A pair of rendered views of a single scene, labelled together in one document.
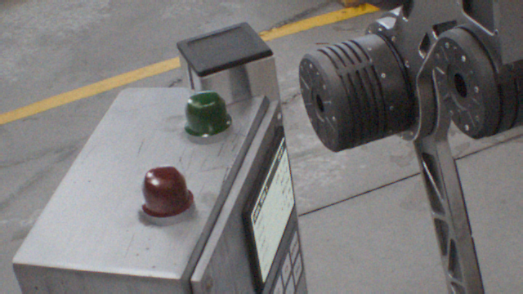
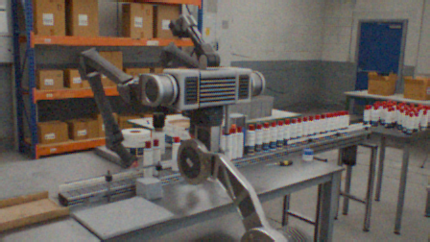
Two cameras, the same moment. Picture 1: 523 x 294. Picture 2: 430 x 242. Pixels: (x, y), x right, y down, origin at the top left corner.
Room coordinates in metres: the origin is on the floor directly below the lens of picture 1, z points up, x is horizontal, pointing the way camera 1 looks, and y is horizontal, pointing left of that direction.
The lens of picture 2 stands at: (2.72, -1.08, 1.66)
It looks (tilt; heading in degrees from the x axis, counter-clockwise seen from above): 11 degrees down; 155
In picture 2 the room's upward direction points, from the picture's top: 2 degrees clockwise
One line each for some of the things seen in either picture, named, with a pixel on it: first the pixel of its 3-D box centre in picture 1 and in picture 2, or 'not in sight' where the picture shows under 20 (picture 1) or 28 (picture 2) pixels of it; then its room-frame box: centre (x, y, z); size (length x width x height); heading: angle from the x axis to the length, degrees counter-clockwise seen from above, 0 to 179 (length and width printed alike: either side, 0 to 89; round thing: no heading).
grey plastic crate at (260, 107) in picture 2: not in sight; (243, 107); (-1.44, 1.30, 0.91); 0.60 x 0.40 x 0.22; 109
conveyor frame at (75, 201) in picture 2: not in sight; (194, 170); (0.39, -0.07, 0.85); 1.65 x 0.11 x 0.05; 106
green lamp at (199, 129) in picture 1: (206, 113); not in sight; (0.47, 0.03, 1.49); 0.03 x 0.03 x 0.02
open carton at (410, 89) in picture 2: not in sight; (418, 87); (-2.15, 4.93, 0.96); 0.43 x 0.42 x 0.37; 13
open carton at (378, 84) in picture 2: not in sight; (381, 84); (-2.76, 4.77, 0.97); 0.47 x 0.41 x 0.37; 102
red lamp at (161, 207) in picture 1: (164, 190); not in sight; (0.40, 0.05, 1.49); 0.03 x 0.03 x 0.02
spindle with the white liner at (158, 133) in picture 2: not in sight; (158, 135); (0.14, -0.22, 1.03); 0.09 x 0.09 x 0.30
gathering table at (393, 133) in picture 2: not in sight; (392, 169); (-0.15, 2.23, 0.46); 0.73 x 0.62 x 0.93; 106
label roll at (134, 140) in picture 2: not in sight; (135, 142); (-0.03, -0.32, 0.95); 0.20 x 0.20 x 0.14
